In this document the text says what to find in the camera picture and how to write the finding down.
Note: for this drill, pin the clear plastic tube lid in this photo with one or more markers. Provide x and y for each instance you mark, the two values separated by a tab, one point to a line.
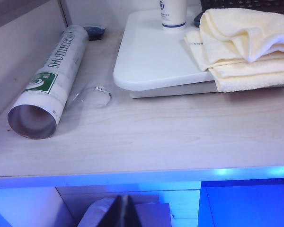
98	95

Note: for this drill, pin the small dark blue box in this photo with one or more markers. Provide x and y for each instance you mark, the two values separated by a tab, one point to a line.
95	32

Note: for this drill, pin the pale yellow towel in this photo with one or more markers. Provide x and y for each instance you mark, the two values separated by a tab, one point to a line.
246	45

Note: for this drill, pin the white paper cup blue band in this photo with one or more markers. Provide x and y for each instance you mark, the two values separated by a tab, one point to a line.
173	14

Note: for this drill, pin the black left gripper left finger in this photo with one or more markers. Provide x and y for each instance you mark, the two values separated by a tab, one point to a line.
117	215

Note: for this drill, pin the rear grey partition panel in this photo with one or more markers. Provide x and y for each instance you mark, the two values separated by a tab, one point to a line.
104	11

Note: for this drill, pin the black keyboard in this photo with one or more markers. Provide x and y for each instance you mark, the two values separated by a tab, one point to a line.
246	5

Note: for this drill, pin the white shuttlecock tube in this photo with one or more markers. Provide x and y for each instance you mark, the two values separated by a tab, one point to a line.
54	75

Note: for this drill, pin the white desk riser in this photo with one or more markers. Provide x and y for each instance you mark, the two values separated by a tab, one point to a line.
153	59

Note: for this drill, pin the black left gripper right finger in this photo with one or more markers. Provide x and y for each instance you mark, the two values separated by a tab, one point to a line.
133	215

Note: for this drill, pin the side grey partition panel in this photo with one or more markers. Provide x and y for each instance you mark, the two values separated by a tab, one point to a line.
19	47

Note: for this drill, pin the black blue computer mouse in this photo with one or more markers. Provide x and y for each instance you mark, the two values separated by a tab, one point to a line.
197	20

